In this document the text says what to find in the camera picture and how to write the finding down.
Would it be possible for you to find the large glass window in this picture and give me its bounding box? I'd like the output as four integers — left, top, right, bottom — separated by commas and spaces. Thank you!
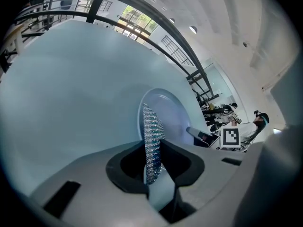
113, 5, 159, 44

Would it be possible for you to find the silver steel wool scrubber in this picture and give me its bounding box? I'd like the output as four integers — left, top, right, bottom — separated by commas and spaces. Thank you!
142, 103, 165, 186

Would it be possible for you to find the large white plate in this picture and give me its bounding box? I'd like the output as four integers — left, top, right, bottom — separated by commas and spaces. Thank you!
137, 88, 191, 147

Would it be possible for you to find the thin black mezzanine railing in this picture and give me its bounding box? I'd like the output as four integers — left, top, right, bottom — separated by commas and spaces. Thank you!
160, 35, 196, 67
28, 0, 93, 12

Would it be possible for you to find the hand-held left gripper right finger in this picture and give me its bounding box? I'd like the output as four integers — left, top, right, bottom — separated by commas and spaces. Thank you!
160, 138, 247, 227

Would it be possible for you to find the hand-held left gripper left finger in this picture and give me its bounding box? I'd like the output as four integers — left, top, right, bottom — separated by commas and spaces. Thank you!
28, 139, 171, 227

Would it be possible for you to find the wooden desk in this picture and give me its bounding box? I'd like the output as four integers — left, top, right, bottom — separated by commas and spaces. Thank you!
4, 24, 26, 58

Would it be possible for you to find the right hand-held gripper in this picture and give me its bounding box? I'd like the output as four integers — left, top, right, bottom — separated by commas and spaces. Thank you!
186, 126, 242, 149

